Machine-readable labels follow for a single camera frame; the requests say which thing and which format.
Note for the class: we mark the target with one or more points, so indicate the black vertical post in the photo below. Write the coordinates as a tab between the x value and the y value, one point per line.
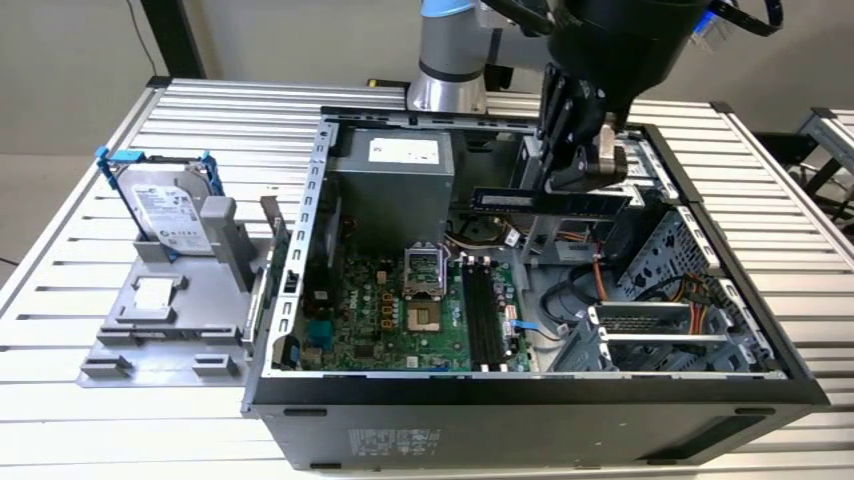
176	40

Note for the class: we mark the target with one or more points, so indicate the CPU cooler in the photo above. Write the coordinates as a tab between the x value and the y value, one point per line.
477	231

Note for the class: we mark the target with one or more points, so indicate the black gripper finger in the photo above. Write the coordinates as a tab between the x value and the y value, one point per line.
554	115
582	150

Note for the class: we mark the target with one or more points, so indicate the silver CPU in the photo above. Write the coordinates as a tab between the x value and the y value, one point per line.
154	296

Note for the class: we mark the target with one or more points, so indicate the neighbouring metal slat table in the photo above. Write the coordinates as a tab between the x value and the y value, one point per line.
830	125

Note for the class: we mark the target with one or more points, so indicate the grey parts rack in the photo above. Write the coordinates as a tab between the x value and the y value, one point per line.
200	305

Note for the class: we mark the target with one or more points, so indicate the yellow black small block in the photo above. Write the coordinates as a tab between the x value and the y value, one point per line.
376	82

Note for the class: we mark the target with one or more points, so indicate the green graphics card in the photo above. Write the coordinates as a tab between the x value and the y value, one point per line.
282	250

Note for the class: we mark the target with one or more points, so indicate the dark RAM stick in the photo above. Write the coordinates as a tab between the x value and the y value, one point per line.
507	200

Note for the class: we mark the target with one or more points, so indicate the blue disk carrier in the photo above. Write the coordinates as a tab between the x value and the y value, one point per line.
123	157

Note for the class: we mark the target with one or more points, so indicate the CPU socket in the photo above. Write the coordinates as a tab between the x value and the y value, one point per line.
425	320

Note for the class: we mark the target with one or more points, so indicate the orange square inductor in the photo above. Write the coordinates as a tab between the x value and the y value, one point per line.
388	324
388	299
388	311

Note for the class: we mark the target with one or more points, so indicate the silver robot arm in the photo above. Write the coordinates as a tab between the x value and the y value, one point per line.
447	55

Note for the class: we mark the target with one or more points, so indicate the RAM slot black clips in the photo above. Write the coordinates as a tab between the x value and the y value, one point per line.
486	315
470	315

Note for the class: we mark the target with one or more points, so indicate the green motherboard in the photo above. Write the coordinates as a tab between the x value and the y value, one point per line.
347	277

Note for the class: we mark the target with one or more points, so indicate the grey metal drive cage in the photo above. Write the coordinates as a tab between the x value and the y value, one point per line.
543	232

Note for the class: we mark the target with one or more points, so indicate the grey power supply unit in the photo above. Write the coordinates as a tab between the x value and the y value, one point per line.
394	200

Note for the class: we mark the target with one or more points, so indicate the silver hard disk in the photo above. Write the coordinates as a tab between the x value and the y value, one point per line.
167	210

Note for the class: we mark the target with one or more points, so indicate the beige wrist bracket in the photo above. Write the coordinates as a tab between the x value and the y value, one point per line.
605	150

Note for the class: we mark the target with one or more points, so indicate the grey metal disk bay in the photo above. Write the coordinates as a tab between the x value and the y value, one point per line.
667	339

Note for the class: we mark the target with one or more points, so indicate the black PC case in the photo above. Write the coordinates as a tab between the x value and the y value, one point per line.
534	425

